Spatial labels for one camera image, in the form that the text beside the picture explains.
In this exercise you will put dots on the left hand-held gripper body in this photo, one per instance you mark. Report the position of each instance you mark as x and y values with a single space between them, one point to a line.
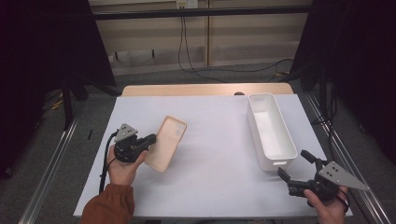
127 149

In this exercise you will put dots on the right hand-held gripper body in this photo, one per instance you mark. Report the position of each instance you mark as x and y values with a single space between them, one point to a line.
330 180

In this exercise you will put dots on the beige phone case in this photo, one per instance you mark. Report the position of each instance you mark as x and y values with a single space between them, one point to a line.
166 146

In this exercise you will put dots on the person's left hand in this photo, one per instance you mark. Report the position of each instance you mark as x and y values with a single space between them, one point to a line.
123 172

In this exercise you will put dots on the person's right hand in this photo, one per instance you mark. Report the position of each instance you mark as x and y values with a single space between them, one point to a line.
328 211

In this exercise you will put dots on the small black stick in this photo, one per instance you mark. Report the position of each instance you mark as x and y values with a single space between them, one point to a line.
90 134

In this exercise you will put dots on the white plastic bin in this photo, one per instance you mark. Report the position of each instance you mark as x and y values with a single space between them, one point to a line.
271 133

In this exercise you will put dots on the wooden table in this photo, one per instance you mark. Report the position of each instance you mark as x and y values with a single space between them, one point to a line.
186 89

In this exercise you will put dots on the black metal stand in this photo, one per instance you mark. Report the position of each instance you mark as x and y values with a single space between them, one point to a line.
67 105
323 93

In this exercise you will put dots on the white table mat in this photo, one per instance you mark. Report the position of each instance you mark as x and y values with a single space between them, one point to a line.
211 124

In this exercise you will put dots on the dark table grommet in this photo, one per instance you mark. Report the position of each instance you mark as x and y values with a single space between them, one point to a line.
239 93

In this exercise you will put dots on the dark curtain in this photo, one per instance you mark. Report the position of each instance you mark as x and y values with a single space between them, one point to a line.
37 62
358 62

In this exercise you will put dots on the black horizontal bar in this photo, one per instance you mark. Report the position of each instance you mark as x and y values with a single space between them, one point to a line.
199 12

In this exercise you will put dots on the metal floor rail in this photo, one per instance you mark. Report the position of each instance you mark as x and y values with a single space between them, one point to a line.
342 149
46 177

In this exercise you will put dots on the white wall socket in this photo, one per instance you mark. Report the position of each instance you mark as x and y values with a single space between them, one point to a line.
186 3

